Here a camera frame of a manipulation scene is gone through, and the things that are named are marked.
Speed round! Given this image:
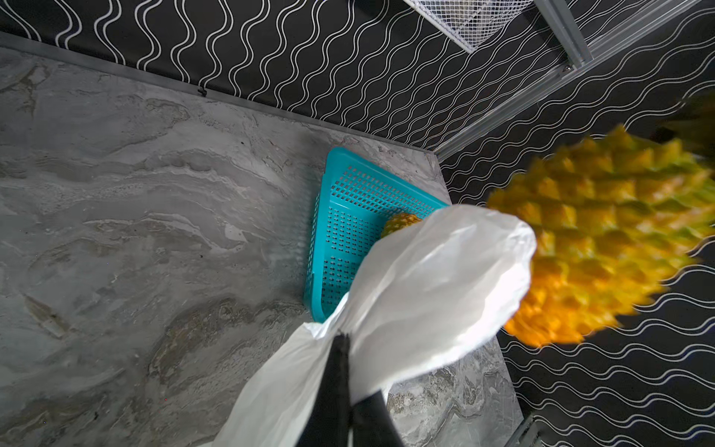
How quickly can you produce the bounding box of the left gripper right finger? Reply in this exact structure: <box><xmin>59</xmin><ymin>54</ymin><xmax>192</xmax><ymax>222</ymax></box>
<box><xmin>351</xmin><ymin>391</ymin><xmax>404</xmax><ymax>447</ymax></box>

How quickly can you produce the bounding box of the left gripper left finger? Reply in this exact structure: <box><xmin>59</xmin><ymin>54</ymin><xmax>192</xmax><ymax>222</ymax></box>
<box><xmin>297</xmin><ymin>335</ymin><xmax>351</xmax><ymax>447</ymax></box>

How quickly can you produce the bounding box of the white plastic bag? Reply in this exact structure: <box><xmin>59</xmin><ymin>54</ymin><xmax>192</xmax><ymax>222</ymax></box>
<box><xmin>214</xmin><ymin>205</ymin><xmax>536</xmax><ymax>446</ymax></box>

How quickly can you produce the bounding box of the green yellow pineapple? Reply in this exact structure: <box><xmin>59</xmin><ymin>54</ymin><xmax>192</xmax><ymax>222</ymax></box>
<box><xmin>381</xmin><ymin>212</ymin><xmax>422</xmax><ymax>238</ymax></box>

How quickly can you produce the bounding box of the orange ripe pineapple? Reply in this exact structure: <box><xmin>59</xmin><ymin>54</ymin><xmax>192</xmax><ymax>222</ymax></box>
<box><xmin>487</xmin><ymin>127</ymin><xmax>714</xmax><ymax>348</ymax></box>

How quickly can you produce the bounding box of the teal plastic basket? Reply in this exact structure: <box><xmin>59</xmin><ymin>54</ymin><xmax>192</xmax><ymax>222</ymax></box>
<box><xmin>304</xmin><ymin>147</ymin><xmax>447</xmax><ymax>323</ymax></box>

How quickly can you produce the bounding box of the clear plastic wall bin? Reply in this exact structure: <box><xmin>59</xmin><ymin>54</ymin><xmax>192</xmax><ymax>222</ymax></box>
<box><xmin>404</xmin><ymin>0</ymin><xmax>534</xmax><ymax>53</ymax></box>

